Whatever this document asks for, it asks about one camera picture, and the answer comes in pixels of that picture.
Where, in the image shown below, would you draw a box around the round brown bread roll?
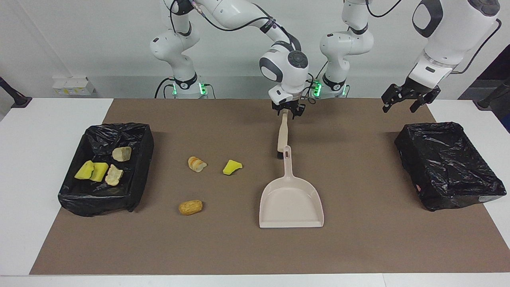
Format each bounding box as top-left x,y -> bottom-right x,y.
178,200 -> 203,216

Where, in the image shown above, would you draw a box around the small yellow sponge wedge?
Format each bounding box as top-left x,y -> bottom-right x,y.
222,159 -> 243,176

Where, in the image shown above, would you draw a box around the black stand post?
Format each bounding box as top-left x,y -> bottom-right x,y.
473,77 -> 510,111
0,77 -> 33,109

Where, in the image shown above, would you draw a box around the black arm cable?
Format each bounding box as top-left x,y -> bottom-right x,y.
366,0 -> 503,74
169,0 -> 319,105

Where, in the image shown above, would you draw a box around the black bag lined bin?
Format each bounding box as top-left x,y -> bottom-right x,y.
58,123 -> 155,217
394,122 -> 507,212

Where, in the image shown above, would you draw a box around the beige plastic dustpan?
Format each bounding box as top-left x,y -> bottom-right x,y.
259,145 -> 324,228

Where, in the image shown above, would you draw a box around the white wall socket boxes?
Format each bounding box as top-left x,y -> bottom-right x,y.
52,77 -> 96,96

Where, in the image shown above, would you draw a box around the pale bread chunk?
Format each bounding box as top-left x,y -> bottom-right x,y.
105,164 -> 124,187

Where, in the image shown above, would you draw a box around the beige hand brush black bristles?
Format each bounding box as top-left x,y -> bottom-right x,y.
277,113 -> 290,160

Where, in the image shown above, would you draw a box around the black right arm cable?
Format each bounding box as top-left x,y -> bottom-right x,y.
169,0 -> 319,105

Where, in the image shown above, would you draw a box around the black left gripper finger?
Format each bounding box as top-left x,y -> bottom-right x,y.
411,88 -> 441,112
381,84 -> 408,113

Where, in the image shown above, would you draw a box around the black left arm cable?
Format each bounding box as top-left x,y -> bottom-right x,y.
366,0 -> 503,74

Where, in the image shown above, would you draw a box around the striped croissant piece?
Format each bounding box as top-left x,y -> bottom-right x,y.
188,156 -> 208,173

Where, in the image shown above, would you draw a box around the brown table mat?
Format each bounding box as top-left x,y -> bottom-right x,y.
29,98 -> 510,275

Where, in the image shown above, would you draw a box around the yellow green scouring sponge piece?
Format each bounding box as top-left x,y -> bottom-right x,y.
75,160 -> 95,180

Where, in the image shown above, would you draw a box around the black base cable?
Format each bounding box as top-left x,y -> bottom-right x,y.
155,78 -> 176,99

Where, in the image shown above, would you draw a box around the orange striped croissant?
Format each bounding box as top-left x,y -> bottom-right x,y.
112,146 -> 132,162

